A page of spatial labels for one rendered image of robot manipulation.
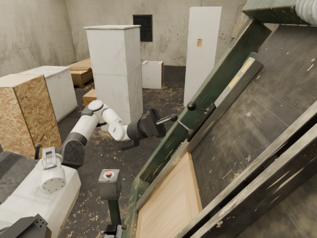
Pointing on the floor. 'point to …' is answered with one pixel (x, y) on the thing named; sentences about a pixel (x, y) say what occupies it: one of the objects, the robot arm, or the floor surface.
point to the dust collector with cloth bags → (237, 26)
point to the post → (114, 212)
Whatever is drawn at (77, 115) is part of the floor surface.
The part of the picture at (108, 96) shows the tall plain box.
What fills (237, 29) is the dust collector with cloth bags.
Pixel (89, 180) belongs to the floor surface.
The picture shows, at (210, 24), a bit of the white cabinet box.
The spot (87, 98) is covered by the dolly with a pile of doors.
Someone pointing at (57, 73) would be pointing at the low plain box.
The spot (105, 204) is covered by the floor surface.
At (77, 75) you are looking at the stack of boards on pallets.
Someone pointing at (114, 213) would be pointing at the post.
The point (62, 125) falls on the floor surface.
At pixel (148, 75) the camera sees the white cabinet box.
